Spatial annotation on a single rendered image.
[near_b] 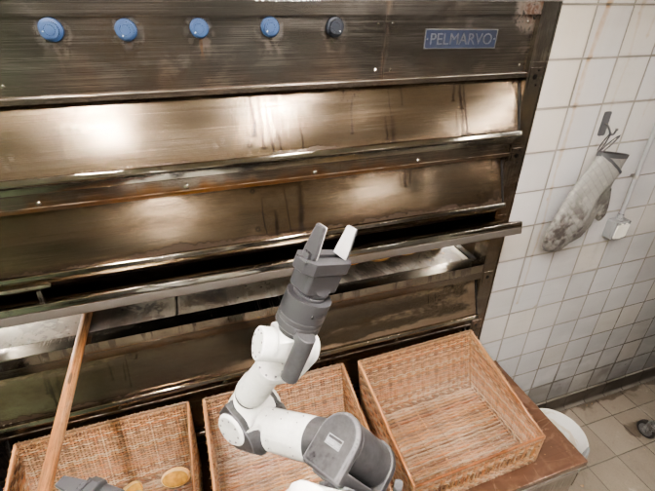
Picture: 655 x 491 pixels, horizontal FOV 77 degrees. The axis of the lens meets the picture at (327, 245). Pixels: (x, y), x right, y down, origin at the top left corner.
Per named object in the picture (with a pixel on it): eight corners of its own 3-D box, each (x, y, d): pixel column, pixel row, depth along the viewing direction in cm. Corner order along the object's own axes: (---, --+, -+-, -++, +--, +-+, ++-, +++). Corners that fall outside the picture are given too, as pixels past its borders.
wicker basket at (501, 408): (352, 404, 179) (354, 358, 165) (461, 370, 196) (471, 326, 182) (408, 516, 140) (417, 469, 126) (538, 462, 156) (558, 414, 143)
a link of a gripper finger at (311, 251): (329, 229, 67) (316, 262, 69) (317, 220, 69) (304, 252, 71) (323, 229, 66) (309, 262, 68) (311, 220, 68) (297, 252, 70)
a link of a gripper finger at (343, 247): (345, 223, 75) (332, 252, 77) (358, 231, 73) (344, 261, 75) (351, 223, 76) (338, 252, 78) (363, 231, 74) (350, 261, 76)
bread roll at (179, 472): (190, 485, 146) (192, 479, 151) (188, 466, 147) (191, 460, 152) (161, 492, 144) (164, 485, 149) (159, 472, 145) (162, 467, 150)
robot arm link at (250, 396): (272, 347, 90) (242, 386, 101) (237, 371, 82) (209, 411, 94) (303, 384, 87) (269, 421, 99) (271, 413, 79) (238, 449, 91)
